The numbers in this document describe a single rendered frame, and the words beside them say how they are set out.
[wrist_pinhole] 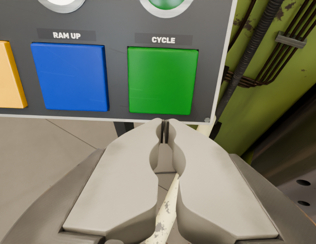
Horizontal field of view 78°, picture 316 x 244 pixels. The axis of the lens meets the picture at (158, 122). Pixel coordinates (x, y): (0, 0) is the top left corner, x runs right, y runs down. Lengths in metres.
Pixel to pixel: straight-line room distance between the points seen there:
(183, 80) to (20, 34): 0.18
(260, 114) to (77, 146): 1.08
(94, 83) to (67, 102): 0.04
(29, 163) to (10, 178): 0.12
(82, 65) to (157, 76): 0.08
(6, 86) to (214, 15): 0.24
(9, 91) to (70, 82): 0.07
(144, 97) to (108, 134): 1.14
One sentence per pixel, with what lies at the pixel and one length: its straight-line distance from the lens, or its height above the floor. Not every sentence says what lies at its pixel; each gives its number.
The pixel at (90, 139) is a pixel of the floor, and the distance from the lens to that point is 1.38.
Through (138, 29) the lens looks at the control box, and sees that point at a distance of 0.22.
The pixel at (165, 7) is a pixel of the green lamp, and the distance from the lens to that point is 0.22.
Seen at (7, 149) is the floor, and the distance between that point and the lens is 1.57.
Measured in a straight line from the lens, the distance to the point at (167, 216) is 0.54.
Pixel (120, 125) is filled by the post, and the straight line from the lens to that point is 0.53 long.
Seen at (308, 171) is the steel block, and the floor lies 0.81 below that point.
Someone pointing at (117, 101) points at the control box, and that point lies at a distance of 0.24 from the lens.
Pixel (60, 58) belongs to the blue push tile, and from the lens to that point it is 0.24.
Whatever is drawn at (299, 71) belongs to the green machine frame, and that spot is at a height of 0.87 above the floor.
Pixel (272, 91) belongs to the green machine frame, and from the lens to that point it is 0.60.
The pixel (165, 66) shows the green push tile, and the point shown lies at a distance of 0.22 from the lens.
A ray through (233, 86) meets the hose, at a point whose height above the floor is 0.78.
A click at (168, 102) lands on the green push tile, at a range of 0.23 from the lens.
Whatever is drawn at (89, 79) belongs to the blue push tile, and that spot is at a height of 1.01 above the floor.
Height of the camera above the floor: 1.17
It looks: 58 degrees down
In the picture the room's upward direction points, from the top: 4 degrees clockwise
